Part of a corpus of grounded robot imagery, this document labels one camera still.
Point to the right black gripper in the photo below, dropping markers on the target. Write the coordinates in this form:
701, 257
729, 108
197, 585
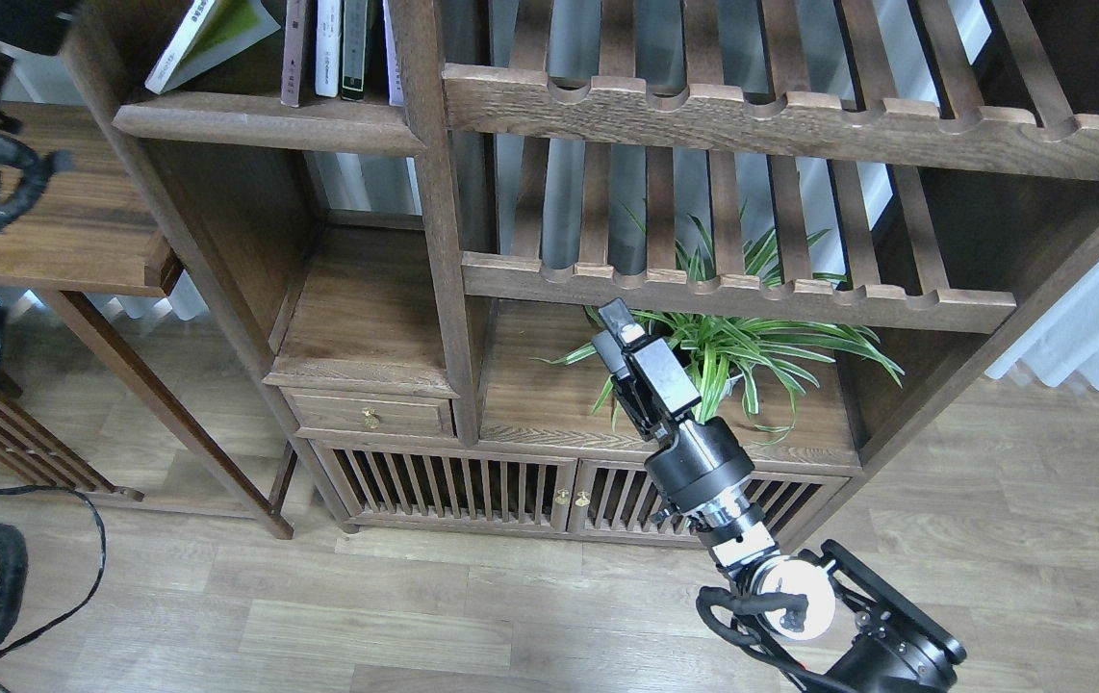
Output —
652, 386

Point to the yellow green book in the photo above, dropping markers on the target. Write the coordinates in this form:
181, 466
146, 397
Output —
211, 33

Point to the dark brown book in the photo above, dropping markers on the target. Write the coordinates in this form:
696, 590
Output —
298, 20

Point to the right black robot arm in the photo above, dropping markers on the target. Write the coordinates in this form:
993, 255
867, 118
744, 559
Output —
699, 470

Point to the green spider plant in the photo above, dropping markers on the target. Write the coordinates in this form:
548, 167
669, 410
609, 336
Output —
708, 343

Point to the white plant pot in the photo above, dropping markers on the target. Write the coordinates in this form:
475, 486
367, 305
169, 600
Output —
715, 387

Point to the dark wooden bookshelf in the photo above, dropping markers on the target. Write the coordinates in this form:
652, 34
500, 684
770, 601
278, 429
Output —
398, 278

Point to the pale upright book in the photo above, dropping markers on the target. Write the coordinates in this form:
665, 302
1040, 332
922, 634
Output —
394, 86

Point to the dark green upright book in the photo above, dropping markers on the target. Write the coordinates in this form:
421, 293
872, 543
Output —
359, 29

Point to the white upright book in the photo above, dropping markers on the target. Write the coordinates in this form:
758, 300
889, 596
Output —
328, 47

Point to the wooden side table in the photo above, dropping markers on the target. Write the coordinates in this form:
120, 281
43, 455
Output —
91, 234

